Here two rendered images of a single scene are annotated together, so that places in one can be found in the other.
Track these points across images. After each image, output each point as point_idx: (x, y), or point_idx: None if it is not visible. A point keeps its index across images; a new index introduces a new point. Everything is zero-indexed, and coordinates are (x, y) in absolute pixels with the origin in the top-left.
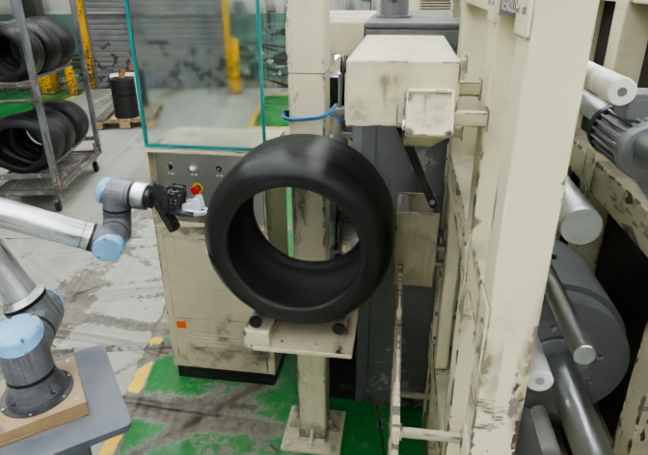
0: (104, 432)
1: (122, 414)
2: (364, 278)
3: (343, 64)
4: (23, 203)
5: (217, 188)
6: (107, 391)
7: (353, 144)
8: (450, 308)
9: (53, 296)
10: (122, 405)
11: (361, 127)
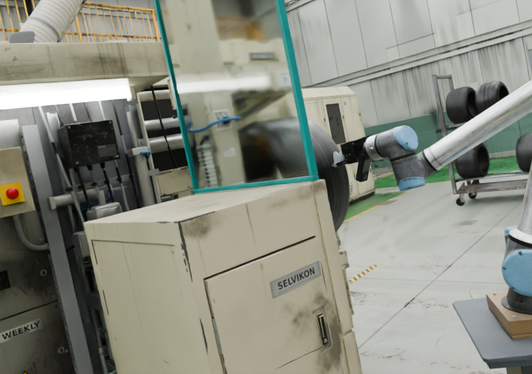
0: (473, 299)
1: (458, 306)
2: None
3: (88, 111)
4: (475, 117)
5: (329, 136)
6: (473, 319)
7: (154, 181)
8: None
9: (507, 254)
10: (458, 311)
11: (147, 164)
